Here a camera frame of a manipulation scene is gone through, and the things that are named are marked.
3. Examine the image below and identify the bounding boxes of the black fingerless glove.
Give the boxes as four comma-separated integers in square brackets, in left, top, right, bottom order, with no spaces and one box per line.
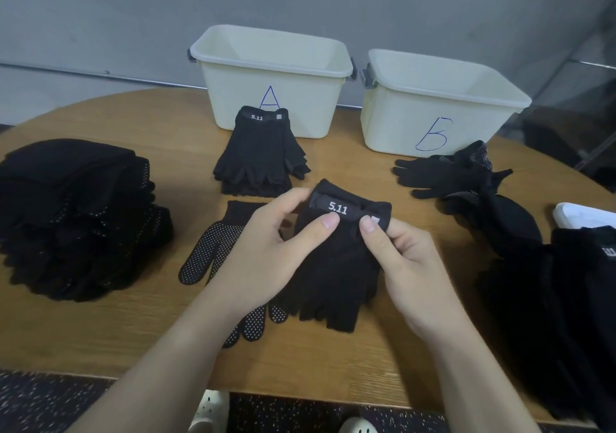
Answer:
[214,105,311,198]
[274,180,394,333]
[476,226,616,429]

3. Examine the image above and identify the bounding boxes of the person's right white shoe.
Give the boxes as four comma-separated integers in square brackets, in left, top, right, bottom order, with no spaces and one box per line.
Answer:
[339,416,379,433]

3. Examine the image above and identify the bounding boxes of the white flat tray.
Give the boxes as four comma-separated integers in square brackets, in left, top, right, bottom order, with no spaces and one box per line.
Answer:
[552,203,616,230]

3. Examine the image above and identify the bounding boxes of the person's left white shoe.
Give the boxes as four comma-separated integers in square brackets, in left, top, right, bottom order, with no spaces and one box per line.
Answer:
[187,389,230,433]

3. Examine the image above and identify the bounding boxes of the metal rack frame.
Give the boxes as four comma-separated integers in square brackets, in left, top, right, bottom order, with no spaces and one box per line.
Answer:
[524,24,616,191]

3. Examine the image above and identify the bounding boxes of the stack of black gloves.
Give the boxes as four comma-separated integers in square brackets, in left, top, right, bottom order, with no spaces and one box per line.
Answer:
[0,139,176,302]

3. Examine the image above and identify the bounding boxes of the person's left forearm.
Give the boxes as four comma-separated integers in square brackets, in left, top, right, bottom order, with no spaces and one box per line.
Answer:
[67,288,252,433]

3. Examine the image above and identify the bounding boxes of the black strapped glove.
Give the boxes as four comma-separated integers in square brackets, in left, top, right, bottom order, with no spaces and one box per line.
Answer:
[214,105,311,198]

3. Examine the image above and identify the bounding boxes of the white plastic bin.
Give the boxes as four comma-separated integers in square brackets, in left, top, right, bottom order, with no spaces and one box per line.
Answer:
[361,49,533,158]
[189,24,356,139]

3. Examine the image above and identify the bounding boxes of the person's right hand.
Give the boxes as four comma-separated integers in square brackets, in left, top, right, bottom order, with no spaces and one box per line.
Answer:
[359,214,473,347]

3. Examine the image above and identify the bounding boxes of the person's left hand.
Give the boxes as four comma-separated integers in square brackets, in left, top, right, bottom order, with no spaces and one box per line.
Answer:
[207,187,341,318]

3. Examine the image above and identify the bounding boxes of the pile of black gloves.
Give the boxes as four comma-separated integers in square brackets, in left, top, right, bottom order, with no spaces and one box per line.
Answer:
[393,140,545,256]
[0,139,176,302]

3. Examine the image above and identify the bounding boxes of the grey wall pipe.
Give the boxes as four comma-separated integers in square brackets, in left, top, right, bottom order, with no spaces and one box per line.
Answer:
[0,62,194,89]

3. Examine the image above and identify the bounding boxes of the person's white shoe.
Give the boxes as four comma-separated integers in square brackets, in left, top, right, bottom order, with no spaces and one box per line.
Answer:
[339,416,379,433]
[187,389,230,433]

